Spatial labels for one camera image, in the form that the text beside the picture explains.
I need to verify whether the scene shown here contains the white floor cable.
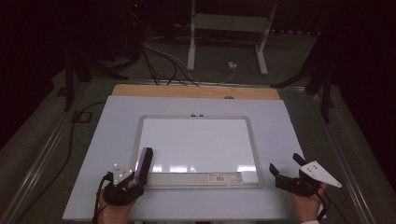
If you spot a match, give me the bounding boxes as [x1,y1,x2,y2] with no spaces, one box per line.
[142,36,237,86]

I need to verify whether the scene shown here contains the black tripod stand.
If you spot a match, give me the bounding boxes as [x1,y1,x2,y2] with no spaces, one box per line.
[270,32,336,124]
[56,49,129,113]

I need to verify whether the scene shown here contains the person's right hand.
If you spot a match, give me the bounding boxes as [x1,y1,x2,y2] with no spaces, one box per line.
[289,182,329,223]

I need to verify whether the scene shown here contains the power strip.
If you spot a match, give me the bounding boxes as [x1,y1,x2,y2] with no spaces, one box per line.
[270,29,316,35]

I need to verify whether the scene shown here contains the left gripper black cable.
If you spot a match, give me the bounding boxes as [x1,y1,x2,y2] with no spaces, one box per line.
[13,101,114,224]

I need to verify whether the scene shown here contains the wooden table board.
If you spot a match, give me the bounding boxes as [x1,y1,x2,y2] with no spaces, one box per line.
[111,83,281,101]

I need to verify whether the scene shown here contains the aluminium floor rail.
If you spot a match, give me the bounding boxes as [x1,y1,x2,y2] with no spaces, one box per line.
[307,91,377,224]
[0,78,94,224]

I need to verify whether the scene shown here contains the silver-framed whiteboard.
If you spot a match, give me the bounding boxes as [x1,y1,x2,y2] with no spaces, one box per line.
[130,115,264,190]

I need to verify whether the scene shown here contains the person's left hand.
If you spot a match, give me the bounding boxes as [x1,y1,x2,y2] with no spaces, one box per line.
[97,189,136,224]

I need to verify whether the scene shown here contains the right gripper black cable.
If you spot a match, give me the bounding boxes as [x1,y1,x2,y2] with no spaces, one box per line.
[314,186,348,224]

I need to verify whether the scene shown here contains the white metal stand frame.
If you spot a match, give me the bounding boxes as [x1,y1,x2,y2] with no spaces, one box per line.
[186,0,278,77]

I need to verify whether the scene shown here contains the dark equipment rack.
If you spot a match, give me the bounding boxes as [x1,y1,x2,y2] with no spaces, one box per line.
[102,0,149,64]

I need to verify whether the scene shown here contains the black floor cables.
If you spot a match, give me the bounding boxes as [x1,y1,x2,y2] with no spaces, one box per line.
[140,46,201,87]

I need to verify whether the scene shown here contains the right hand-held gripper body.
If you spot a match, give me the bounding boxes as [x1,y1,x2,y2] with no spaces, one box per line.
[275,161,343,198]

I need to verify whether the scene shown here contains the purple and black whiteboard eraser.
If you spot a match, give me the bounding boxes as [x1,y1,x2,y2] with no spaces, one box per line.
[134,147,154,185]

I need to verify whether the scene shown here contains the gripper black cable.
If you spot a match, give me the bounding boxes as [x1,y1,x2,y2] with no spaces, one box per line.
[314,186,348,224]
[13,101,114,224]

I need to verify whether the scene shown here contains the white table cover sheet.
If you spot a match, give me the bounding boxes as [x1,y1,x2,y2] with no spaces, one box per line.
[62,95,327,222]

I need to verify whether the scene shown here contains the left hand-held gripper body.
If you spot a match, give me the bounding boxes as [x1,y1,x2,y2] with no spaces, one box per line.
[102,162,146,207]

